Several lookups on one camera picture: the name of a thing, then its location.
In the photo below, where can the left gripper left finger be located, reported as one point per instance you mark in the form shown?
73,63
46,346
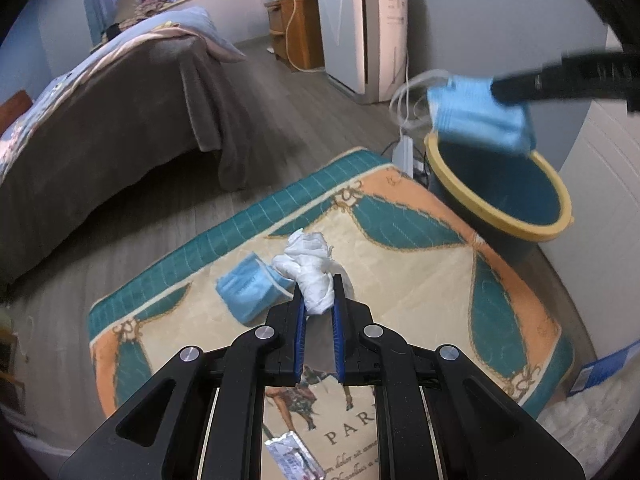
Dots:
200,415

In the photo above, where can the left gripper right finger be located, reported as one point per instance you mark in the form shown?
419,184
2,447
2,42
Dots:
437,415

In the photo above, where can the blue face mask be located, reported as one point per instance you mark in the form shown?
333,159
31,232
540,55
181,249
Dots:
462,110
252,287

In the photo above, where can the white tissue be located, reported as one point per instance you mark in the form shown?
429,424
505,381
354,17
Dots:
307,261

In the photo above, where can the small silver foil wrapper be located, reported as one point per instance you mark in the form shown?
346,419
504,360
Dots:
293,457

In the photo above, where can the teal bin yellow rim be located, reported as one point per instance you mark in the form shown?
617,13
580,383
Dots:
514,203

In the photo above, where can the teal orange horse rug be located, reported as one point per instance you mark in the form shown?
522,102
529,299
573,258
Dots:
419,268

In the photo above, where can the white power strip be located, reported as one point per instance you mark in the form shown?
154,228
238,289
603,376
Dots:
402,155

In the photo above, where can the white air purifier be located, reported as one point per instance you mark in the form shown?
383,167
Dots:
364,46

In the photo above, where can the wooden cabinet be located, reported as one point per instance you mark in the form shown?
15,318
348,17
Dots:
295,33

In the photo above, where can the bed with brown blanket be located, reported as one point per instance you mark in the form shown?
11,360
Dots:
160,100

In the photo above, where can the blue floral duvet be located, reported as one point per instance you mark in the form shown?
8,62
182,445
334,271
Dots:
194,21

